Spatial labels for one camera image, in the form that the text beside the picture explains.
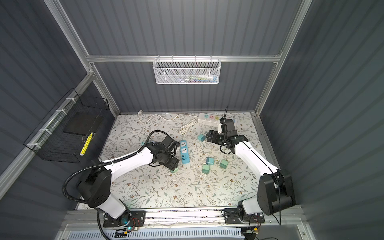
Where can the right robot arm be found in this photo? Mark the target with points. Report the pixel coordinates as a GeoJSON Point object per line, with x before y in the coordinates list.
{"type": "Point", "coordinates": [275, 187]}

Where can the white wire wall basket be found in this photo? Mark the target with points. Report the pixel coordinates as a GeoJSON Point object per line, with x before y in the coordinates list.
{"type": "Point", "coordinates": [167, 73]}

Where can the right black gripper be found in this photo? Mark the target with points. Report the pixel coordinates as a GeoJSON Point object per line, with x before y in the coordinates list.
{"type": "Point", "coordinates": [212, 136]}

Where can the yellow marker in basket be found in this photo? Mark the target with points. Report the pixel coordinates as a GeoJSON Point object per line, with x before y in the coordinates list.
{"type": "Point", "coordinates": [86, 144]}

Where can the black pad in basket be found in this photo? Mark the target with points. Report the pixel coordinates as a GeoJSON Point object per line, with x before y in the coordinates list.
{"type": "Point", "coordinates": [83, 124]}

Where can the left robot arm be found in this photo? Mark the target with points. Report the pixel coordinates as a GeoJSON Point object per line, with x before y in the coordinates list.
{"type": "Point", "coordinates": [95, 184]}

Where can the teal power strip with USB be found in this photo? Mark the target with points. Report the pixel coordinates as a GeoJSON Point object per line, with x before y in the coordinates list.
{"type": "Point", "coordinates": [184, 152]}

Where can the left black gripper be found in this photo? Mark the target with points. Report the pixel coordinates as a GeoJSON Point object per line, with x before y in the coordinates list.
{"type": "Point", "coordinates": [174, 164]}

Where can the pens in white basket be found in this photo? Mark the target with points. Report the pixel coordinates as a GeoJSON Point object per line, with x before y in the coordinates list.
{"type": "Point", "coordinates": [210, 79]}

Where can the white long power strip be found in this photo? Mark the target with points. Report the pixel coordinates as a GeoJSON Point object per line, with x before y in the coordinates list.
{"type": "Point", "coordinates": [210, 119]}

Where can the teal plug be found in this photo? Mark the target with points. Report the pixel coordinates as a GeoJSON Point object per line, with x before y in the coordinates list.
{"type": "Point", "coordinates": [201, 137]}
{"type": "Point", "coordinates": [210, 161]}

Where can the black wire side basket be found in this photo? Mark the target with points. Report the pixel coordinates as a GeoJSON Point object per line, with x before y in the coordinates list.
{"type": "Point", "coordinates": [67, 134]}

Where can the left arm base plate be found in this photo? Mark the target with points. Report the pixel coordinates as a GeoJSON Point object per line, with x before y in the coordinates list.
{"type": "Point", "coordinates": [129, 219]}

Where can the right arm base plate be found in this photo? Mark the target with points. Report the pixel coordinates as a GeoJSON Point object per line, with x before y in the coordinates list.
{"type": "Point", "coordinates": [234, 216]}

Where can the green plug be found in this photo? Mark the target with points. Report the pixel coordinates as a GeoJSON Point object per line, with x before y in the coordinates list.
{"type": "Point", "coordinates": [174, 170]}
{"type": "Point", "coordinates": [223, 164]}
{"type": "Point", "coordinates": [205, 169]}

